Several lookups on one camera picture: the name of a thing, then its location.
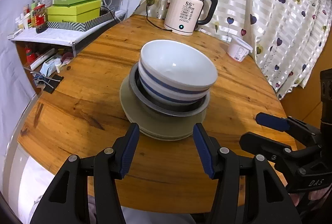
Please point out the stainless steel bowl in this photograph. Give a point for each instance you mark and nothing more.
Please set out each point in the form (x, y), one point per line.
(176, 111)

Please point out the red labelled jar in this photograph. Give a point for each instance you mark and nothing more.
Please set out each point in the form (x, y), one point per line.
(40, 17)

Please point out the heart patterned curtain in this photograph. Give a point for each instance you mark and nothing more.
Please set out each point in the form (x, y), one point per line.
(287, 36)

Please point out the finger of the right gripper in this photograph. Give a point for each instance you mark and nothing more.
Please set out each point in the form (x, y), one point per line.
(280, 122)
(278, 153)

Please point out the chevron patterned tray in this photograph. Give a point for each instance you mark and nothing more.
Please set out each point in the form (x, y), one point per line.
(85, 26)

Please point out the wooden cabinet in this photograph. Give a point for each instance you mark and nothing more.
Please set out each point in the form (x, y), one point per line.
(305, 103)

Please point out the small white bowl blue stripe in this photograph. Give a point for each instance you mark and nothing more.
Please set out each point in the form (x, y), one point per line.
(176, 66)

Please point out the white side shelf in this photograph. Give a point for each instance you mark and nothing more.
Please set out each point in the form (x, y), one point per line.
(64, 37)

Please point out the white plastic tub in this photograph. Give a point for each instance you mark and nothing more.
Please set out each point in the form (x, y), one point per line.
(238, 49)

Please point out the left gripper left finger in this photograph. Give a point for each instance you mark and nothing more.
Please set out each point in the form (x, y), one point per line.
(66, 198)

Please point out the white electric kettle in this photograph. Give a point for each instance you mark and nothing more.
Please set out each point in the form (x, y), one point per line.
(183, 15)

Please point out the large white bowl blue stripe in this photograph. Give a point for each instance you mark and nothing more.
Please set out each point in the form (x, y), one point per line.
(170, 97)

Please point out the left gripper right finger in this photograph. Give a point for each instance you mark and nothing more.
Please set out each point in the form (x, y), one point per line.
(266, 198)

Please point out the lime green box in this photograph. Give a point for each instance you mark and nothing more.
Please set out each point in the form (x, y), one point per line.
(79, 13)

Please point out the person's right hand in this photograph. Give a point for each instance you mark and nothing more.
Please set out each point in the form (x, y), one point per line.
(311, 200)

